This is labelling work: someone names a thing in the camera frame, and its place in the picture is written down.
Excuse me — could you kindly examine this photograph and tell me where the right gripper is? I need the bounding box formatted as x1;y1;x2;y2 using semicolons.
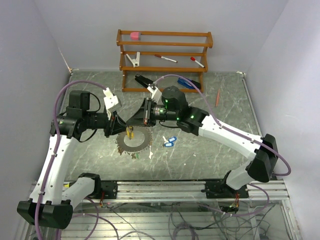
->
126;97;179;128

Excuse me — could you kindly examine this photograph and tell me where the yellow tag key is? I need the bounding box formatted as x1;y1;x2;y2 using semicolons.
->
126;126;134;140

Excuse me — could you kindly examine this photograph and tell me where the metal disc keyring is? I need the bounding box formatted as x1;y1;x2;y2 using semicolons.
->
115;126;153;159

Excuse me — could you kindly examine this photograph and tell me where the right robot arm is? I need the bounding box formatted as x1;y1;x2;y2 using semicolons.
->
126;86;278;198

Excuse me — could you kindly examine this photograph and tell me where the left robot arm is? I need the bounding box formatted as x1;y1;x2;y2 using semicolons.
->
17;88;125;229

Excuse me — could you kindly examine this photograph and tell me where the black stapler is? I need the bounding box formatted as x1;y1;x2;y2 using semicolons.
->
134;74;154;89

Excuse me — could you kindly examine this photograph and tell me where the blue tag key lower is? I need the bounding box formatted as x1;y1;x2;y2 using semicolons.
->
162;136;174;148

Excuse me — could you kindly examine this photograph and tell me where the blue tag key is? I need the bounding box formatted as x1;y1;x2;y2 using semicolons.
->
162;136;174;148
168;136;177;143

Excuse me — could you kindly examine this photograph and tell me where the blue tag key upper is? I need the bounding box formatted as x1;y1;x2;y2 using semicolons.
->
168;136;177;143

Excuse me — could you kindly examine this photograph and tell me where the white plastic clamp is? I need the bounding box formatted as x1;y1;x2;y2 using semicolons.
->
125;51;141;68

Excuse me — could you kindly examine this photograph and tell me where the blue stapler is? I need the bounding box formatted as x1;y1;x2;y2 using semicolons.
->
177;77;202;90

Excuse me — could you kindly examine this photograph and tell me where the red-capped marker pen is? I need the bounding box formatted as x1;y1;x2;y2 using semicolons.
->
154;54;178;63

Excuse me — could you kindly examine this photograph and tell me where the wooden three-tier rack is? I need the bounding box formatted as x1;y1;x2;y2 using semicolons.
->
116;29;214;92

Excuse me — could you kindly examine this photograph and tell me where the red-capped white marker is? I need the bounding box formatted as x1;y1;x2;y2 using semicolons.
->
190;56;205;68

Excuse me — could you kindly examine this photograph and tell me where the orange pencil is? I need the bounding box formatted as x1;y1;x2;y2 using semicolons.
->
215;88;221;107

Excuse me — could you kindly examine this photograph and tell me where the pink eraser block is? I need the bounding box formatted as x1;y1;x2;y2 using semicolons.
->
130;31;141;41

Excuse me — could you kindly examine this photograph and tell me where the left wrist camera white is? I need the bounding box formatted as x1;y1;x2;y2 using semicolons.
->
103;87;122;120

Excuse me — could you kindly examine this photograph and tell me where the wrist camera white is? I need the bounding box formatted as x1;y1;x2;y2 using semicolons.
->
147;83;162;104
103;87;122;120

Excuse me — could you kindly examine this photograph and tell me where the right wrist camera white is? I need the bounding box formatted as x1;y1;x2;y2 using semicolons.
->
147;83;162;104

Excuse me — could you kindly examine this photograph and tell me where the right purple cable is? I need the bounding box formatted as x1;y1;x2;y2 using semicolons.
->
153;74;292;218

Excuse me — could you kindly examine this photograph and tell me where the purple cable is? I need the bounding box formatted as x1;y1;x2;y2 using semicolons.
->
33;80;108;240
153;74;292;218

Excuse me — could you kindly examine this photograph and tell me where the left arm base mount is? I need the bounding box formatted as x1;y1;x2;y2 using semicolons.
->
94;180;118;200

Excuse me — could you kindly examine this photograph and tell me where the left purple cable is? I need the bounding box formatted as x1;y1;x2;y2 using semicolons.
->
33;80;108;240

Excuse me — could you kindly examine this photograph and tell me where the aluminium frame rail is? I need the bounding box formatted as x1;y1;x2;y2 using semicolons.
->
27;178;290;203

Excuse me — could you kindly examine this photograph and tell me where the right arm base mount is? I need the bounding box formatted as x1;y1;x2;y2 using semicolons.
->
201;179;249;199

